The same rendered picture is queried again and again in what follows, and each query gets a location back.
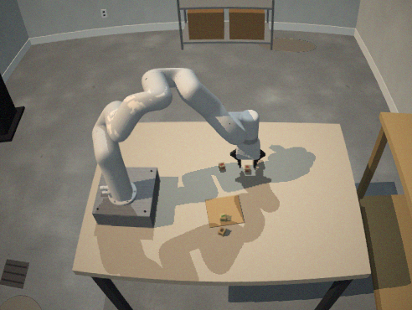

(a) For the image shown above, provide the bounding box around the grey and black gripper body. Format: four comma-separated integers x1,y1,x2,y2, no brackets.
236,137,260,160

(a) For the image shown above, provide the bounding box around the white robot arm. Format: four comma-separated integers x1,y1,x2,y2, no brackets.
92,68,260,206

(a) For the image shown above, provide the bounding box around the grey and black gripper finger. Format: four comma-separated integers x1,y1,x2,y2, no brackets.
230,149,241,168
254,150,265,168

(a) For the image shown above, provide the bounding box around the tan flat mat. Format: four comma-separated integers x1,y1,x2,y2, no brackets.
205,195,244,228

